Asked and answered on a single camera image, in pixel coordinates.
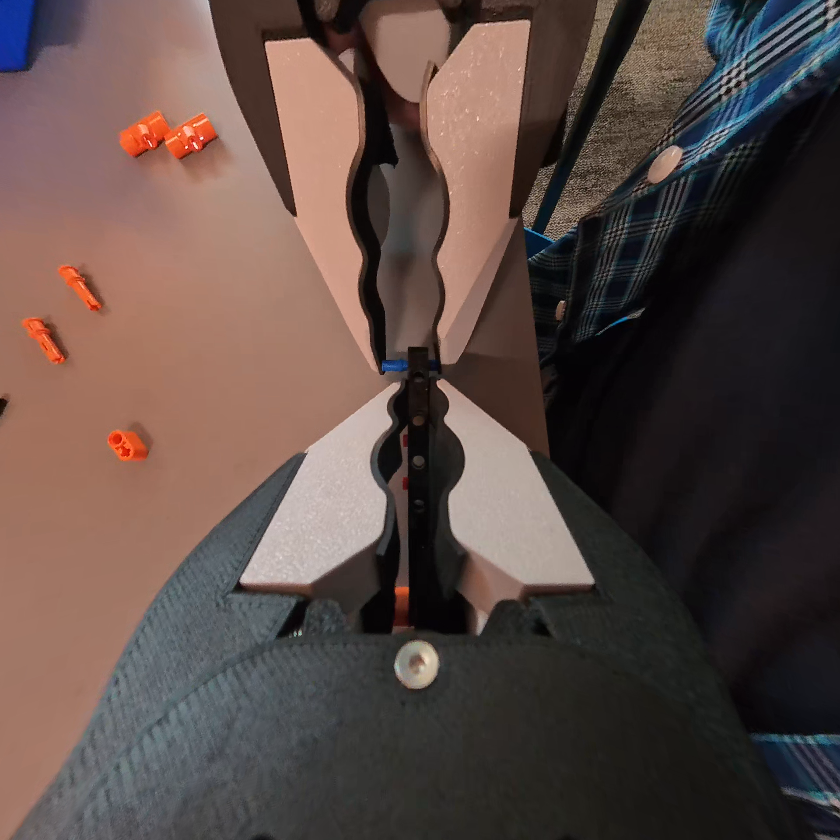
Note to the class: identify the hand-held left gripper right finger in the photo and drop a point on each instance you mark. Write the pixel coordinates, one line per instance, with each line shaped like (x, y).
(518, 518)

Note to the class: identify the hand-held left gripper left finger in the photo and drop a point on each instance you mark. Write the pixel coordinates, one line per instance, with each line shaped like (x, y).
(321, 518)

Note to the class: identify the orange lego short beam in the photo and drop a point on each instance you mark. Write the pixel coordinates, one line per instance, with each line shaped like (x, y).
(128, 446)

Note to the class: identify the blue plastic bin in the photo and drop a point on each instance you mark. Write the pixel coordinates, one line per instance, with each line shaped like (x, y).
(13, 33)

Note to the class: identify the blue lego pin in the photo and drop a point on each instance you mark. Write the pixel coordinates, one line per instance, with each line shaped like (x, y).
(394, 365)

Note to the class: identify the orange lego pin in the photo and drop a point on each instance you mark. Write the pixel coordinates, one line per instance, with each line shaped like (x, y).
(44, 340)
(80, 287)

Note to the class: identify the black lego frame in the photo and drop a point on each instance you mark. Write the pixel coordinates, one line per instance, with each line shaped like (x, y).
(420, 407)

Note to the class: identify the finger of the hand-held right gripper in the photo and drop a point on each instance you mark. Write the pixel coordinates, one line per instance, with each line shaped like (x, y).
(315, 164)
(479, 164)

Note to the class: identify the black table leg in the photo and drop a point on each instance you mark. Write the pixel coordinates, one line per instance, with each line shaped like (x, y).
(590, 105)

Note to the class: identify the dark navy t-shirt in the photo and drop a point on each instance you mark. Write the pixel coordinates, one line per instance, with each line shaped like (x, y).
(722, 459)

